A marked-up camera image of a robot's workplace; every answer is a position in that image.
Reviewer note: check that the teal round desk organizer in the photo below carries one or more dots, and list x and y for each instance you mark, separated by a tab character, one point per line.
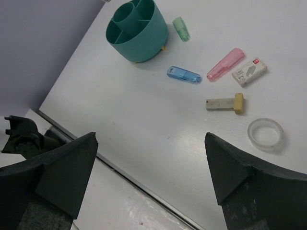
137	30

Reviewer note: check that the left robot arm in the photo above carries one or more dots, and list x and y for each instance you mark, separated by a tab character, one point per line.
26	140

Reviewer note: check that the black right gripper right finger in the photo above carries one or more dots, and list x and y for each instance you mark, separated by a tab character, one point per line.
253	193

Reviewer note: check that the white staples box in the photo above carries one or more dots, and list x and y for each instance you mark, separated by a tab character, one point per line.
249	72

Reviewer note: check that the green translucent highlighter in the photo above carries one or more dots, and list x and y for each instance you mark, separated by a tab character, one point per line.
181	29

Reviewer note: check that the blue translucent highlighter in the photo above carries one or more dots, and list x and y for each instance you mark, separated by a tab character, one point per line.
184	75

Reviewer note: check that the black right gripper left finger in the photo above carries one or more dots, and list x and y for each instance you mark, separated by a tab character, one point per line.
46	192

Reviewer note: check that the pink translucent highlighter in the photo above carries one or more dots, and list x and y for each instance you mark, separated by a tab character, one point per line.
224	65

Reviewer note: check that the clear tape roll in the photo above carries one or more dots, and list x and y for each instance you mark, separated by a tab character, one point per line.
266	135

